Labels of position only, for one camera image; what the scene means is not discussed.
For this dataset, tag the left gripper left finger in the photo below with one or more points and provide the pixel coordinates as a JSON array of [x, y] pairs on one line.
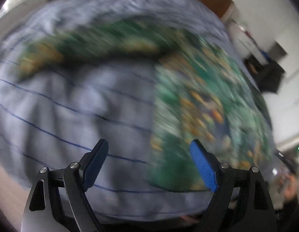
[[57, 200]]

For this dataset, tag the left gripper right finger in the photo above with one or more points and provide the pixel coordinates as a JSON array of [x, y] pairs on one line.
[[241, 201]]

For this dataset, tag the green patterned silk garment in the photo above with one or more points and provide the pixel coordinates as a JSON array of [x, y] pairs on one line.
[[200, 93]]

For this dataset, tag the blue checked bed sheet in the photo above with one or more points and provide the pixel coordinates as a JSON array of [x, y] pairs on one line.
[[56, 116]]

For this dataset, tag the black jacket on chair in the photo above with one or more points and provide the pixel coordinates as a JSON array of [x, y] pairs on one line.
[[267, 77]]

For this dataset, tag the white desk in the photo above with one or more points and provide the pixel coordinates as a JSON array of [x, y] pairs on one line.
[[244, 44]]

